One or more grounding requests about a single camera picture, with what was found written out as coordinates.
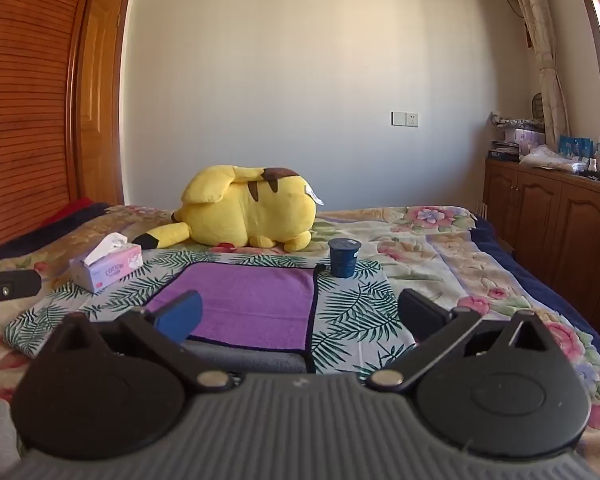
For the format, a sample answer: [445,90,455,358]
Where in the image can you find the palm leaf printed cloth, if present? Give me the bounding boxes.
[4,249,419,376]

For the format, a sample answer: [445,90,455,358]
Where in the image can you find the red cloth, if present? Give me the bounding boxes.
[39,197,97,232]

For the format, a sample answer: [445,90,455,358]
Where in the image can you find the blue cup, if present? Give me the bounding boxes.
[328,238,363,279]

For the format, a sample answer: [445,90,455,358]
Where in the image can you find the grey towel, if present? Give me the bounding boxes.
[182,340,314,375]

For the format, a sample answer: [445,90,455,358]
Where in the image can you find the purple towel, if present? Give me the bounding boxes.
[142,261,322,354]

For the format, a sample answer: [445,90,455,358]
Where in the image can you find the yellow plush toy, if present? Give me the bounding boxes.
[131,164,325,254]

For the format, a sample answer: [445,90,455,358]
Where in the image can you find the pink tissue box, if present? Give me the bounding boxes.
[69,232,144,295]

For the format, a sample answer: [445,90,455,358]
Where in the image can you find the blue printed boxes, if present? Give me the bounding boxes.
[559,134,594,161]

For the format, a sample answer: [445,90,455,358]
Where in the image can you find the woven hand fan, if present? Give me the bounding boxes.
[530,90,549,122]

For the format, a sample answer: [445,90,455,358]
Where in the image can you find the wooden cabinet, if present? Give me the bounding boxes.
[482,157,600,347]

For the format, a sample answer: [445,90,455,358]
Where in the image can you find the white cloth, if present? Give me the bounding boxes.
[0,398,24,479]

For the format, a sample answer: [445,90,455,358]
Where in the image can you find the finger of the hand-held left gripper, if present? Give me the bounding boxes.
[0,268,43,303]

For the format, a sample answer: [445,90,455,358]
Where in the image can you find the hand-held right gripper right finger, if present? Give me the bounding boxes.
[367,288,569,394]

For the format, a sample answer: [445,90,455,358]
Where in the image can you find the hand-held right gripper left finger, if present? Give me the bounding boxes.
[45,289,234,395]

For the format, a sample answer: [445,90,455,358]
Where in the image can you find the navy blue blanket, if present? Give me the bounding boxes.
[469,214,600,361]

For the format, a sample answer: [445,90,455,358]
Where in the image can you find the clear plastic bag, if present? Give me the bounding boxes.
[519,144,582,174]

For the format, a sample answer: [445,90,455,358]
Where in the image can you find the wooden slatted wardrobe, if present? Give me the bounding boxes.
[0,0,104,252]

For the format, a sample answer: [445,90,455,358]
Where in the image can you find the floral storage box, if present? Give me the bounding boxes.
[489,111,547,132]

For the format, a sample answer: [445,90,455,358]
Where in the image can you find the beige patterned curtain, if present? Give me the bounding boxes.
[501,0,572,150]

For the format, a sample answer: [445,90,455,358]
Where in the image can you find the stack of books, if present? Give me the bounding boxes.
[487,139,522,163]

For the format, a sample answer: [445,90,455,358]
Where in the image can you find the wooden door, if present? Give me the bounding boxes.
[74,0,131,207]

